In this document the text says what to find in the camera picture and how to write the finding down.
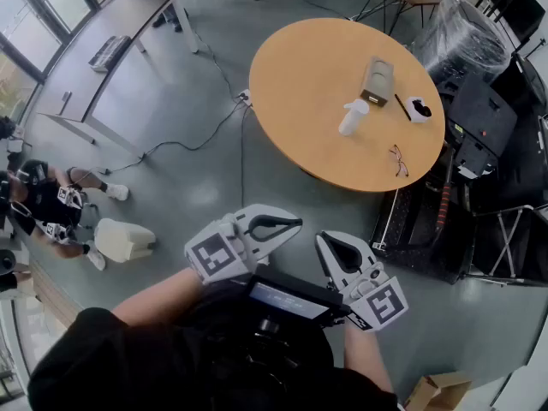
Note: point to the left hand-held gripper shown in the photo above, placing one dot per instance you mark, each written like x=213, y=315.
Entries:
x=214, y=251

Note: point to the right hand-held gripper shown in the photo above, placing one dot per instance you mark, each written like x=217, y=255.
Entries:
x=381, y=304

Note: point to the white plastic bottle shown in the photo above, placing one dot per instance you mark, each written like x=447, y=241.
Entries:
x=349, y=124

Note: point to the person's left forearm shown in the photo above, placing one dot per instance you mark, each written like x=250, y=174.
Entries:
x=162, y=293

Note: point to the person's right forearm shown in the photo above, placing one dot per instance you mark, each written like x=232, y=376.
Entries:
x=366, y=358

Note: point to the black chest-mounted screen device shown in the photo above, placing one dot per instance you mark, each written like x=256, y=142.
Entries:
x=291, y=300

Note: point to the thin-framed eyeglasses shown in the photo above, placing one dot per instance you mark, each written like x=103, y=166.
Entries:
x=402, y=168

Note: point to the white power strip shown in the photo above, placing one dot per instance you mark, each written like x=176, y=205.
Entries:
x=244, y=96

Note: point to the white plastic bin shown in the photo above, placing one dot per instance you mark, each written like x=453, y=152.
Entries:
x=120, y=240

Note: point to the small white box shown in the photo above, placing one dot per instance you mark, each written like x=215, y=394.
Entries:
x=412, y=111

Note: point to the black pen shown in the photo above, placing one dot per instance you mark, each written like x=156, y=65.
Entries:
x=402, y=107

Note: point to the brown cardboard box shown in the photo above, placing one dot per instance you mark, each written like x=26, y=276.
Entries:
x=445, y=390

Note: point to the grey box with round recesses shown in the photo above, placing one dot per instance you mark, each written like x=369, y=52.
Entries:
x=377, y=79

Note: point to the black equipment case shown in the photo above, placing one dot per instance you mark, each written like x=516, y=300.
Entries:
x=479, y=114

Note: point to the person's black shirt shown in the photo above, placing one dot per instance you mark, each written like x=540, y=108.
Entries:
x=107, y=366

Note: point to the black flat box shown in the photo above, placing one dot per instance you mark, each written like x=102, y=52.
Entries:
x=109, y=54

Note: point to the long dark desk white legs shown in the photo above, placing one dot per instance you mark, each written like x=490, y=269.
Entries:
x=128, y=19

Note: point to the black monitor screen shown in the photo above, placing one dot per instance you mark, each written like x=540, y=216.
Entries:
x=518, y=11

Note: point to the black framed glass door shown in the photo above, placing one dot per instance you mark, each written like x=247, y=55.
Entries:
x=25, y=24

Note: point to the black crate with silver frame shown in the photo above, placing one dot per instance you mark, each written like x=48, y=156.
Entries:
x=507, y=246

